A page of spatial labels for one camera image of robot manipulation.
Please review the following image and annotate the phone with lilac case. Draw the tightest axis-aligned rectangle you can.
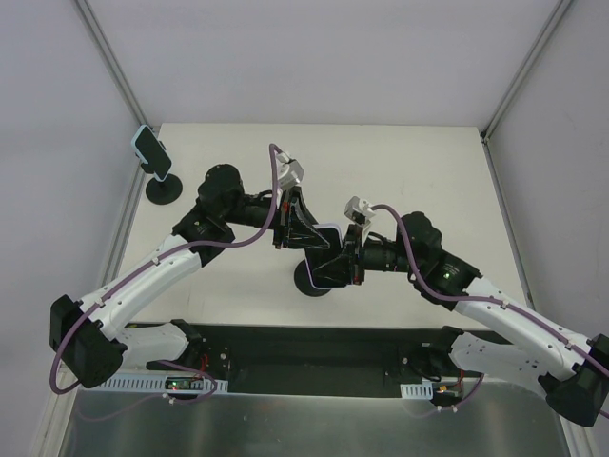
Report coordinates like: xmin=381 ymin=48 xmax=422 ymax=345
xmin=305 ymin=225 xmax=343 ymax=279

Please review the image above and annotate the black phone stand corner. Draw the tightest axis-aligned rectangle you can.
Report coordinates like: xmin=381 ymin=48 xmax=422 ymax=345
xmin=293 ymin=260 xmax=331 ymax=298

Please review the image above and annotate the black phone stand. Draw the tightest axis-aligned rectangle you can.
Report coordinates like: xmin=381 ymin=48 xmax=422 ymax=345
xmin=145 ymin=140 xmax=185 ymax=207

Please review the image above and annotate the phone with light blue case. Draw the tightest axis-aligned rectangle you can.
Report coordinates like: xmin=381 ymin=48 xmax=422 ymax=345
xmin=131 ymin=125 xmax=172 ymax=182

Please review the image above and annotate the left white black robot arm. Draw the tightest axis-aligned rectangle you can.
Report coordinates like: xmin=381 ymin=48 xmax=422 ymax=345
xmin=49 ymin=160 xmax=330 ymax=387

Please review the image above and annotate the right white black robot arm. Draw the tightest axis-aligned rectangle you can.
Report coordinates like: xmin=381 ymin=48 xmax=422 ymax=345
xmin=305 ymin=211 xmax=608 ymax=427

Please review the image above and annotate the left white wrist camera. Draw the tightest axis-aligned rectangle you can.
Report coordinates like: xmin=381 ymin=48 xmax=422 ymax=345
xmin=276 ymin=152 xmax=305 ymax=190

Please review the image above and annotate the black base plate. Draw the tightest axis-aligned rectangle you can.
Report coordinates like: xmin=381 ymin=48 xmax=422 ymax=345
xmin=146 ymin=319 xmax=491 ymax=399

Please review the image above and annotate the right white cable duct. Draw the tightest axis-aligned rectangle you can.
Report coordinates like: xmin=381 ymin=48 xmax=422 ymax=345
xmin=400 ymin=383 xmax=434 ymax=401

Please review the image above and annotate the white cable duct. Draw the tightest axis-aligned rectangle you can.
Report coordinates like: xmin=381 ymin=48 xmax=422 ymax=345
xmin=400 ymin=383 xmax=434 ymax=401
xmin=97 ymin=374 xmax=228 ymax=395

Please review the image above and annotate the left aluminium frame rail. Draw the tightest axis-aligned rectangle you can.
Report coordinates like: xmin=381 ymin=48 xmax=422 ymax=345
xmin=99 ymin=138 xmax=147 ymax=288

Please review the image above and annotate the aluminium frame rail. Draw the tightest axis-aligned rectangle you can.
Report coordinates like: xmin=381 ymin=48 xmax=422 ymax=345
xmin=481 ymin=137 xmax=536 ymax=309
xmin=99 ymin=138 xmax=147 ymax=288

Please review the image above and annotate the right aluminium frame rail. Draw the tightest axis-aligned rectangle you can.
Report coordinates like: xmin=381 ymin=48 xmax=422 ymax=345
xmin=481 ymin=137 xmax=536 ymax=309

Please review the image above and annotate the left white cable duct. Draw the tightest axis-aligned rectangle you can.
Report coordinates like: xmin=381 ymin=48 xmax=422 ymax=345
xmin=97 ymin=374 xmax=228 ymax=395

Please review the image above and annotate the left aluminium frame post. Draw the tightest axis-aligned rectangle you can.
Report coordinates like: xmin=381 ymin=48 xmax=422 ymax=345
xmin=71 ymin=0 xmax=159 ymax=132

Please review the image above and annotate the aluminium frame post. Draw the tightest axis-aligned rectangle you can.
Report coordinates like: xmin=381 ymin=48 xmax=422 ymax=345
xmin=481 ymin=0 xmax=576 ymax=145
xmin=71 ymin=0 xmax=159 ymax=132

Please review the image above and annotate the right aluminium frame post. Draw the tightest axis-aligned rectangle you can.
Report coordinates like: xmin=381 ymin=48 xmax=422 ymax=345
xmin=481 ymin=0 xmax=576 ymax=145

